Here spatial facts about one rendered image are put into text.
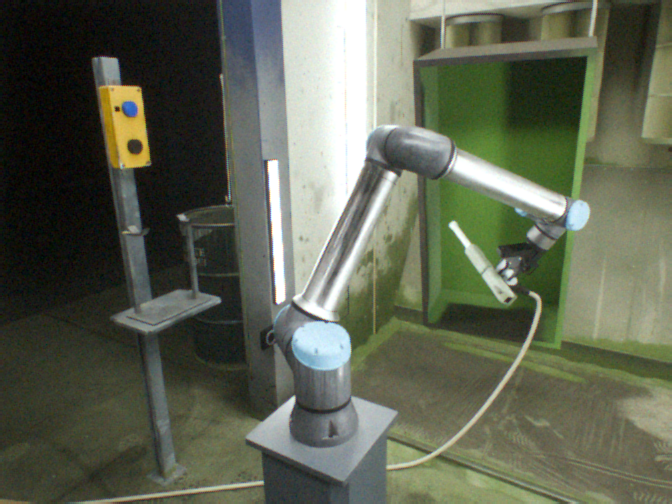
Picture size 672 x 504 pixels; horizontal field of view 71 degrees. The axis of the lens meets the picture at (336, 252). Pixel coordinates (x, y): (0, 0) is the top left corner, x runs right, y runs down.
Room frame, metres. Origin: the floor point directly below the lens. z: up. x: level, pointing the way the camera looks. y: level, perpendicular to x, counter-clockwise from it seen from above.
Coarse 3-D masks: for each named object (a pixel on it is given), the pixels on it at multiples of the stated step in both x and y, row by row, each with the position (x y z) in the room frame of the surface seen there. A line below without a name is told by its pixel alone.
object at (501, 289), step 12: (456, 228) 1.92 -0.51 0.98; (468, 252) 1.78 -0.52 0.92; (480, 252) 1.75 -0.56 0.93; (480, 264) 1.69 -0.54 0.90; (492, 276) 1.61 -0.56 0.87; (492, 288) 1.58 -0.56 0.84; (504, 288) 1.54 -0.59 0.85; (516, 288) 1.66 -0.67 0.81; (528, 288) 1.70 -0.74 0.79; (504, 300) 1.52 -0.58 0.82
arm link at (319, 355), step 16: (304, 336) 1.10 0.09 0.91; (320, 336) 1.10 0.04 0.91; (336, 336) 1.10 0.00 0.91; (288, 352) 1.14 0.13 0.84; (304, 352) 1.05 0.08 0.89; (320, 352) 1.04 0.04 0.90; (336, 352) 1.05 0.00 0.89; (304, 368) 1.04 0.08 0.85; (320, 368) 1.03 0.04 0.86; (336, 368) 1.04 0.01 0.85; (304, 384) 1.04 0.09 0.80; (320, 384) 1.03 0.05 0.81; (336, 384) 1.04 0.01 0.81; (304, 400) 1.05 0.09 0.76; (320, 400) 1.03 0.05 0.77; (336, 400) 1.04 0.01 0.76
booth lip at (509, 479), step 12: (408, 444) 1.77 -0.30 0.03; (420, 444) 1.76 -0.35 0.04; (444, 456) 1.69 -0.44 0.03; (456, 456) 1.68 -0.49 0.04; (468, 468) 1.63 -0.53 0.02; (480, 468) 1.61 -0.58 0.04; (492, 468) 1.60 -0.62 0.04; (504, 480) 1.55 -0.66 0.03; (516, 480) 1.54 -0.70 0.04; (540, 492) 1.48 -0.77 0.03; (552, 492) 1.47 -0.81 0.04
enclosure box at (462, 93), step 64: (448, 64) 1.81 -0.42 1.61; (512, 64) 2.05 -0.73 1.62; (576, 64) 1.95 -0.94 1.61; (448, 128) 2.21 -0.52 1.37; (512, 128) 2.09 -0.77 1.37; (576, 128) 1.98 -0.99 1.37; (448, 192) 2.27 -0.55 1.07; (576, 192) 1.69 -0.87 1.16; (448, 256) 2.33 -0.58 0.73; (448, 320) 2.10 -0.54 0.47; (512, 320) 2.05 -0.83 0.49
